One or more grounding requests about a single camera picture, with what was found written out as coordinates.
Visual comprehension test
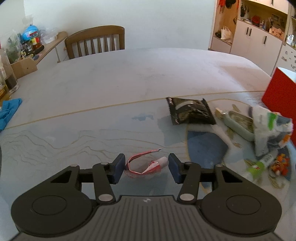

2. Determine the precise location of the red white small wrapper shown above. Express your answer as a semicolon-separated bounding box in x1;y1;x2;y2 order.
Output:
125;149;169;178

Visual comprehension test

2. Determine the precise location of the black snack packet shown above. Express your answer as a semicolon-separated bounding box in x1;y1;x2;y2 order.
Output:
166;97;216;125

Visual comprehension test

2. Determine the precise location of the green correction tape dispenser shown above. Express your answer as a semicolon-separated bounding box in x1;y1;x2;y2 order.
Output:
215;108;255;142

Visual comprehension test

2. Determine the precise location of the small orange toy figure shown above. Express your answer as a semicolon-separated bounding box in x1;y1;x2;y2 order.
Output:
270;153;290;176

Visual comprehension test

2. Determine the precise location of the red cardboard box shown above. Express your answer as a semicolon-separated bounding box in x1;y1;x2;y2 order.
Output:
261;66;296;123

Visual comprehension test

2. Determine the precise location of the small green white tube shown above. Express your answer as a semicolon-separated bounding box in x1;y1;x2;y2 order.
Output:
242;149;278;182

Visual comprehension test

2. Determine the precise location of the blue cloth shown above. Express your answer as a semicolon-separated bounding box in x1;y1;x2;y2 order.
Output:
0;98;23;131

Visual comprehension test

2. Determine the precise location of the low wooden side cabinet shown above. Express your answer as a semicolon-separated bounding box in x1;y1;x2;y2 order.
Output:
11;31;68;79

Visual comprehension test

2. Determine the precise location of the white tote bag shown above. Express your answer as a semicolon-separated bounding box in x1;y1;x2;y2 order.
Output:
221;26;232;40

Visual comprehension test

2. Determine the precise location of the wooden chair at wall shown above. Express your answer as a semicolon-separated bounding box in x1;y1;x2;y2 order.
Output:
65;25;125;59

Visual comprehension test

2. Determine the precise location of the white wall cabinet unit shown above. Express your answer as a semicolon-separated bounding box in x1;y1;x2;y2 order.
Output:
209;1;295;75

